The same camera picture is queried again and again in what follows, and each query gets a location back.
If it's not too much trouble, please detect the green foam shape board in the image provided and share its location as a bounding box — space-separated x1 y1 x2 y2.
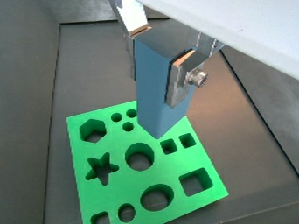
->
67 101 229 224

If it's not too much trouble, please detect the blue rectangular block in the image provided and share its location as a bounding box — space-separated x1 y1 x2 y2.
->
134 18 203 140

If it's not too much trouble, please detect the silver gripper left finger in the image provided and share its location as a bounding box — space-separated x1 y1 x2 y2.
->
109 0 150 36

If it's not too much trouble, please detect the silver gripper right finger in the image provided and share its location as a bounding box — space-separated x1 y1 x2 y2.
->
166 32 225 108

